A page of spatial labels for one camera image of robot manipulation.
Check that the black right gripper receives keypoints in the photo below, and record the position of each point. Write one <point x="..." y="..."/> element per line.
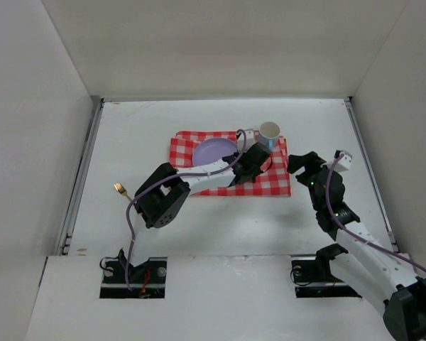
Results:
<point x="309" y="167"/>

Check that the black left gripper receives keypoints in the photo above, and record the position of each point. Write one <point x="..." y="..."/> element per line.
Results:
<point x="257" y="156"/>

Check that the red white checkered cloth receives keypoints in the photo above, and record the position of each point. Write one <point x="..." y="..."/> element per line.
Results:
<point x="274" y="181"/>

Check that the lilac plastic plate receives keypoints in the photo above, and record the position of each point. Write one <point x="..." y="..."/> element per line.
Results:
<point x="212" y="150"/>

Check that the blue white ceramic mug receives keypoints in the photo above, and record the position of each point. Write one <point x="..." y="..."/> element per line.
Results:
<point x="268" y="134"/>

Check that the black handled gold fork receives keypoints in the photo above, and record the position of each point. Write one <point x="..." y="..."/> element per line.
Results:
<point x="122" y="191"/>

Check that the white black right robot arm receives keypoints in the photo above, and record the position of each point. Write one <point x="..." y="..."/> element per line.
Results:
<point x="392" y="283"/>

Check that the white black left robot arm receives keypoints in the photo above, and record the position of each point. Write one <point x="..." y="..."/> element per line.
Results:
<point x="159" y="200"/>

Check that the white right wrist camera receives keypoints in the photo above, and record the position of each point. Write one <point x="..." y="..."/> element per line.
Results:
<point x="343" y="160"/>

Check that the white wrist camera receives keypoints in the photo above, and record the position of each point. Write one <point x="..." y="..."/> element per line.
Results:
<point x="343" y="160"/>
<point x="245" y="140"/>

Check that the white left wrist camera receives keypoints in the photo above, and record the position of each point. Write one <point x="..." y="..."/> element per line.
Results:
<point x="245" y="140"/>

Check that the right aluminium table rail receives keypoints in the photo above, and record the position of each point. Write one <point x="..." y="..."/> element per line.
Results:
<point x="354" y="123"/>

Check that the aluminium table rail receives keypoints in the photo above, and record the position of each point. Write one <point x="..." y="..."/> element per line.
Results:
<point x="68" y="221"/>
<point x="354" y="123"/>

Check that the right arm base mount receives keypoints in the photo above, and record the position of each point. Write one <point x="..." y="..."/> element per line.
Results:
<point x="312" y="276"/>

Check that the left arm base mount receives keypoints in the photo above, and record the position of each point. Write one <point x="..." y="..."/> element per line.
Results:
<point x="147" y="280"/>

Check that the left aluminium table rail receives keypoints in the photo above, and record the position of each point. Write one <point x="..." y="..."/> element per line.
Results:
<point x="68" y="221"/>

